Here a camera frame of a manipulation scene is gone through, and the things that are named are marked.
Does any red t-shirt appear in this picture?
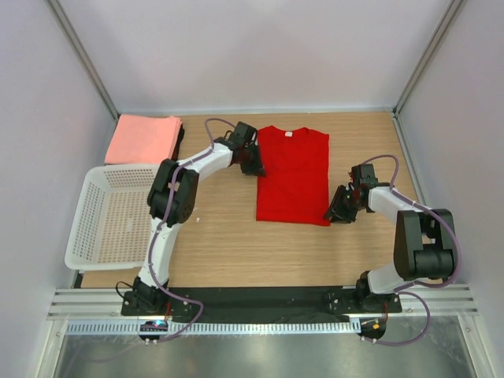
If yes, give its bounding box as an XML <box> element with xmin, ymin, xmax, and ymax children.
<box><xmin>256</xmin><ymin>125</ymin><xmax>330</xmax><ymax>227</ymax></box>

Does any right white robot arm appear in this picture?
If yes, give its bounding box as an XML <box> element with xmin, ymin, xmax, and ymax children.
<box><xmin>324</xmin><ymin>163</ymin><xmax>458</xmax><ymax>313</ymax></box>

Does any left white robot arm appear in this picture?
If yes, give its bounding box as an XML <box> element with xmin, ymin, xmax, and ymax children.
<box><xmin>121</xmin><ymin>122</ymin><xmax>265</xmax><ymax>316</ymax></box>

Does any folded black t-shirt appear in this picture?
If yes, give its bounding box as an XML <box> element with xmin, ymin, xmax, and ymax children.
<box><xmin>171</xmin><ymin>124</ymin><xmax>185</xmax><ymax>161</ymax></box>

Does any folded pink t-shirt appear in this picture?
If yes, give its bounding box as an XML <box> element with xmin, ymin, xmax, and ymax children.
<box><xmin>105</xmin><ymin>114</ymin><xmax>182</xmax><ymax>165</ymax></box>

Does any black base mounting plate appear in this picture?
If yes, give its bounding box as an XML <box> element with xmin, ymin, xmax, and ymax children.
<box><xmin>121</xmin><ymin>286</ymin><xmax>402</xmax><ymax>324</ymax></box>

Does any white perforated plastic basket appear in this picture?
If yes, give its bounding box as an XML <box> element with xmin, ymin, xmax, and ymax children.
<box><xmin>65</xmin><ymin>164</ymin><xmax>159</xmax><ymax>271</ymax></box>

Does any left aluminium frame post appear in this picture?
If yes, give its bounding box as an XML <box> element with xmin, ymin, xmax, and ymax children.
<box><xmin>45</xmin><ymin>0</ymin><xmax>120</xmax><ymax>120</ymax></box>

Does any aluminium frame post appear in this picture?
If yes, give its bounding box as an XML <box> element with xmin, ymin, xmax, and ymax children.
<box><xmin>393</xmin><ymin>0</ymin><xmax>467</xmax><ymax>118</ymax></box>
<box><xmin>45</xmin><ymin>0</ymin><xmax>120</xmax><ymax>120</ymax></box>

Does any right aluminium frame post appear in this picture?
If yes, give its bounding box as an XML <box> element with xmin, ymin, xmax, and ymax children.
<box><xmin>393</xmin><ymin>0</ymin><xmax>467</xmax><ymax>118</ymax></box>

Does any aluminium front rail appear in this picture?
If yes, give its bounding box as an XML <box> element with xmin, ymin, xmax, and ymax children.
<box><xmin>46</xmin><ymin>284</ymin><xmax>479</xmax><ymax>321</ymax></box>

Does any white slotted cable duct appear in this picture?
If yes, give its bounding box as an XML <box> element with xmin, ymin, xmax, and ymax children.
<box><xmin>65</xmin><ymin>319</ymin><xmax>361</xmax><ymax>337</ymax></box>

